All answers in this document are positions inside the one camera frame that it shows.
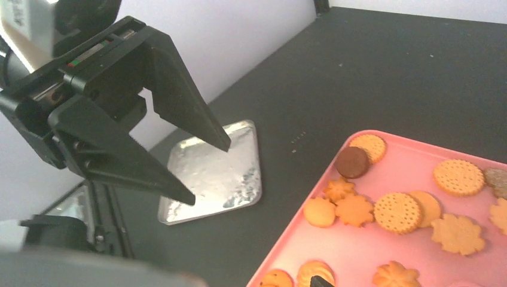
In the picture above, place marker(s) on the round orange cracker cookie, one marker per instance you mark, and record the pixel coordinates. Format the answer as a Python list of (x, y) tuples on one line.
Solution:
[(459, 178)]

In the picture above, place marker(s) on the large round sandwich cookie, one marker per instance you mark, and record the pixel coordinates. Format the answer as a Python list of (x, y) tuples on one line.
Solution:
[(398, 213)]

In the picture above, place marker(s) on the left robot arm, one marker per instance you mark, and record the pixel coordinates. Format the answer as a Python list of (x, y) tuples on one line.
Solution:
[(76, 23)]

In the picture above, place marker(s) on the brown flower jam cookie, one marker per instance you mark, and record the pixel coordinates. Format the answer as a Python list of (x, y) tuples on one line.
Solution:
[(496, 178)]

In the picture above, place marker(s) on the orange rosette butter cookie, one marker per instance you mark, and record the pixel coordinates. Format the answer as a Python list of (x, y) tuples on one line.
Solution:
[(395, 274)]

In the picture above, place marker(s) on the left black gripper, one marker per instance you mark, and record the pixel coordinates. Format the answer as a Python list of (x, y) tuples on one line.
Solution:
[(77, 112)]

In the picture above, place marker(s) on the chocolate chip cookie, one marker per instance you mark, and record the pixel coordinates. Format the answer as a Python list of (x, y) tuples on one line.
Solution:
[(276, 278)]

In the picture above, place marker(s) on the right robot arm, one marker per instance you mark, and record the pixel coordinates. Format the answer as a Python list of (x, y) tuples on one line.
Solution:
[(58, 255)]

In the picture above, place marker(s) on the orange flower cookie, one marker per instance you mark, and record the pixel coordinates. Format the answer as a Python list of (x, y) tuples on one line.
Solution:
[(498, 215)]

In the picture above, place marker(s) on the pink cookie tray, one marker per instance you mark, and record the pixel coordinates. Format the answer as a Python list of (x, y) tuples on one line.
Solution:
[(456, 244)]

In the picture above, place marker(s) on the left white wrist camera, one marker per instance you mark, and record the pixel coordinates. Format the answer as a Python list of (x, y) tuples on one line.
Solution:
[(29, 29)]

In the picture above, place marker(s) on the clear plastic tin lid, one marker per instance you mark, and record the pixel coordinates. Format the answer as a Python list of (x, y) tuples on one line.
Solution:
[(221, 181)]

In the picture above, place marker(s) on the swirl butter cookie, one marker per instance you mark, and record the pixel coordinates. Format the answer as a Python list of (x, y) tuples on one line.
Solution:
[(314, 268)]

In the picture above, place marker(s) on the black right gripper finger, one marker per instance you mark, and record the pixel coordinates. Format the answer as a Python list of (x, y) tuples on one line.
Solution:
[(176, 98)]

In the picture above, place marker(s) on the dark chocolate round cookie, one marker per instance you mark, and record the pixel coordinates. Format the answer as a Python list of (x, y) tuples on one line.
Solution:
[(352, 162)]

